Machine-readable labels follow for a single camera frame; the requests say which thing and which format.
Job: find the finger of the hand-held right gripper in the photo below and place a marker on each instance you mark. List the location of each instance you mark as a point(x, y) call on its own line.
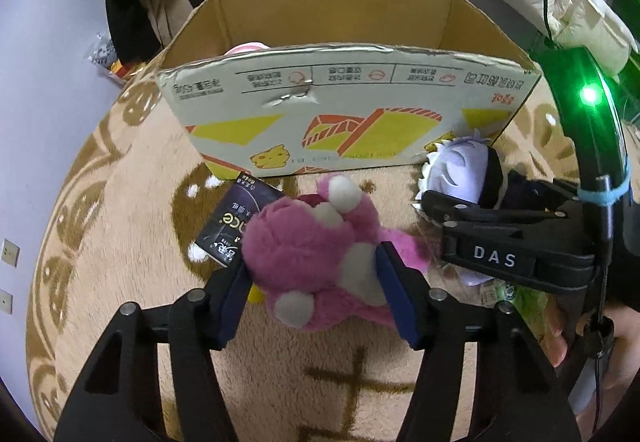
point(550, 257)
point(500, 212)

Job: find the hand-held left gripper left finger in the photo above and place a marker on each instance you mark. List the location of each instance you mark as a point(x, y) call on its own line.
point(235, 302)

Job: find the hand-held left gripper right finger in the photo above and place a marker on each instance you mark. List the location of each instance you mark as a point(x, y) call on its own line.
point(397, 302)

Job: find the purple white plush doll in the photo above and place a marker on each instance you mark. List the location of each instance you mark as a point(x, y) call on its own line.
point(457, 167)

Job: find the pink plush bear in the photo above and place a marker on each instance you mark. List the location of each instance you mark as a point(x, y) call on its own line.
point(300, 247)

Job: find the dark glossy packet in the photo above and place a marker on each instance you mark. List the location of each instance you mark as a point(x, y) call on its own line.
point(230, 217)

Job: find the printed cardboard box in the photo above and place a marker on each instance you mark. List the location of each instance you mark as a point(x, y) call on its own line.
point(350, 122)

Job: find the person's right hand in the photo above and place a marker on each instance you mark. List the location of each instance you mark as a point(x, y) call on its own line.
point(627, 337)

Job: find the cream cushion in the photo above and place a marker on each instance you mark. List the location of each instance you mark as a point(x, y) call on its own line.
point(595, 32)

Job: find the beige patterned blanket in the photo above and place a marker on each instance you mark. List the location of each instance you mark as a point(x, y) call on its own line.
point(150, 172)

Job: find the pink round item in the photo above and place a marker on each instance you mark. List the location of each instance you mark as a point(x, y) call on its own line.
point(245, 48)

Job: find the plastic bag of toys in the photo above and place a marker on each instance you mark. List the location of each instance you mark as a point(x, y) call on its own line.
point(102, 54)

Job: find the black hanging garment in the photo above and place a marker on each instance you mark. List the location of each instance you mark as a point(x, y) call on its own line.
point(125, 12)

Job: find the wall socket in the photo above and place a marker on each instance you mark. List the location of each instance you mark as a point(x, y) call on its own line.
point(5, 302)
point(9, 252)

